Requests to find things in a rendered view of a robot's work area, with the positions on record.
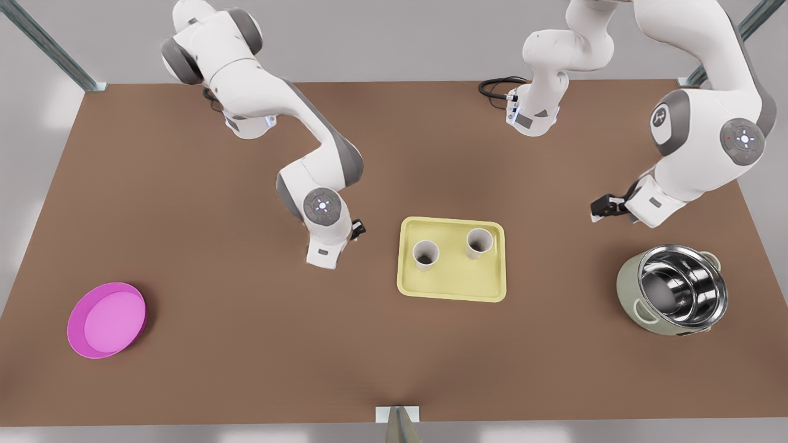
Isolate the green steel-lined pot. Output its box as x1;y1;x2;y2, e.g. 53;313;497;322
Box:
616;244;729;337

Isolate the pink round plate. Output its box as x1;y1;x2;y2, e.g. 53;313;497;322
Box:
66;282;148;360

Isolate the yellow rectangular tray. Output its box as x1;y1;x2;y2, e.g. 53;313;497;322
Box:
397;216;507;303

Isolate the white IKEA cup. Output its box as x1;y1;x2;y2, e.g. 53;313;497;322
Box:
465;228;494;260
412;239;440;272

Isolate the silver frame post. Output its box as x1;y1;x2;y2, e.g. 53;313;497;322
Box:
677;0;788;87
376;405;421;443
0;0;108;93

